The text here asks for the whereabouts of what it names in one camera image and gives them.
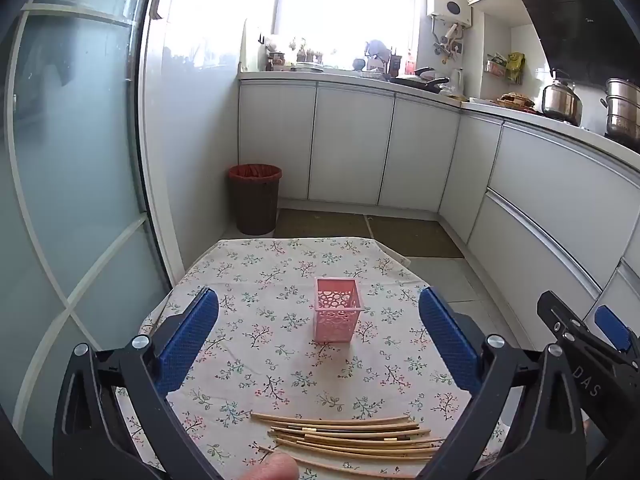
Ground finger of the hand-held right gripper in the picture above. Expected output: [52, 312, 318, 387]
[595, 306, 640, 356]
[537, 290, 593, 343]

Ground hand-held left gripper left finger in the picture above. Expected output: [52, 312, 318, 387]
[52, 287, 226, 480]

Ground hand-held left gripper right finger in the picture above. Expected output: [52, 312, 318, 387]
[419, 287, 588, 480]

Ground pink perforated plastic basket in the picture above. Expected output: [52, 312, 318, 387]
[314, 277, 362, 345]

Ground bunch of bamboo chopsticks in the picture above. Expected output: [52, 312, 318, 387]
[250, 411, 448, 478]

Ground person's left hand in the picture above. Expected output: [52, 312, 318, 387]
[235, 452, 301, 480]

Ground floral tablecloth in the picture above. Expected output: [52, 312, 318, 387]
[117, 236, 506, 480]

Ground brown floor mat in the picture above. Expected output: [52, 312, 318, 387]
[367, 215, 465, 259]
[274, 208, 373, 240]

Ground white drawer cabinet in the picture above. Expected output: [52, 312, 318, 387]
[440, 110, 640, 361]

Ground brown trash bin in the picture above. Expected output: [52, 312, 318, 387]
[229, 164, 283, 237]

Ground red trash bag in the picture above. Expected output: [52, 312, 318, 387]
[229, 164, 283, 184]

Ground frosted glass sliding door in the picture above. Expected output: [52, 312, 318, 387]
[0, 0, 186, 461]

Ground stainless steel steamer pot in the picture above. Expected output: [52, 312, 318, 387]
[600, 77, 640, 143]

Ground stainless steel kettle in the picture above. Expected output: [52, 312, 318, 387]
[541, 69, 583, 127]

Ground white door cabinet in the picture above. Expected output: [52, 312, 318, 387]
[237, 80, 461, 213]

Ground tray of food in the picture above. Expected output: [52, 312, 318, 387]
[497, 92, 537, 110]

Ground yellow plastic bag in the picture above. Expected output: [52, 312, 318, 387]
[506, 52, 526, 84]

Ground black frying pan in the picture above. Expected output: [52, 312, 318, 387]
[389, 76, 451, 94]

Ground black range hood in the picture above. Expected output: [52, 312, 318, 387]
[509, 0, 640, 88]

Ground white kitchen countertop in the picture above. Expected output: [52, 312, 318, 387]
[237, 69, 640, 161]

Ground water heater pipes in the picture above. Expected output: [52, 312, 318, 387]
[431, 15, 466, 64]

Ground pale cutting board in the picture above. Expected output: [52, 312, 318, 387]
[240, 19, 263, 72]

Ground row of small jars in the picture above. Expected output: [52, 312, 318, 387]
[265, 37, 341, 72]

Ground kitchen window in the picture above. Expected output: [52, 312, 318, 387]
[165, 0, 421, 68]

